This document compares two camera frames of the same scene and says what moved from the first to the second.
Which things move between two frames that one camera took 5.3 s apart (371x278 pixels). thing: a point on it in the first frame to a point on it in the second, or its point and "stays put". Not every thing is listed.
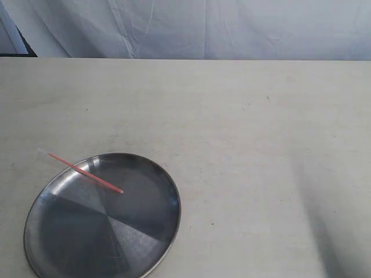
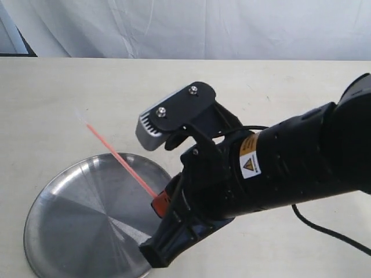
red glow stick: [79, 169] to [116, 156]
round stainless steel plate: [77, 228] stays put
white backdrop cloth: [195, 29] stays put
